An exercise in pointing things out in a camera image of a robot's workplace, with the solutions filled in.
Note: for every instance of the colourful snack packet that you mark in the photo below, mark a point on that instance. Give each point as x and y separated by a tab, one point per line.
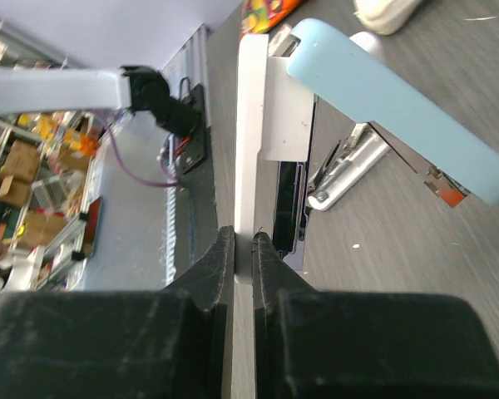
260	16

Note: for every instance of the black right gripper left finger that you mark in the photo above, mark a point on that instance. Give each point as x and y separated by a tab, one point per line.
170	343

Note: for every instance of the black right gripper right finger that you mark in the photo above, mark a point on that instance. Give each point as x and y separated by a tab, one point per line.
340	344

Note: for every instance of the green bok choy toy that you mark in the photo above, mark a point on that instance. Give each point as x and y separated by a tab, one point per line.
384	17

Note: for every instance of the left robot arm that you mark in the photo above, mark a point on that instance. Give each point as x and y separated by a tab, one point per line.
138	88

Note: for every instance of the white stapler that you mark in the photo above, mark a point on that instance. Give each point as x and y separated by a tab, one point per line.
323	65

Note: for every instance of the perforated cable duct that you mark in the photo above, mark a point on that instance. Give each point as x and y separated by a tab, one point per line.
171	235

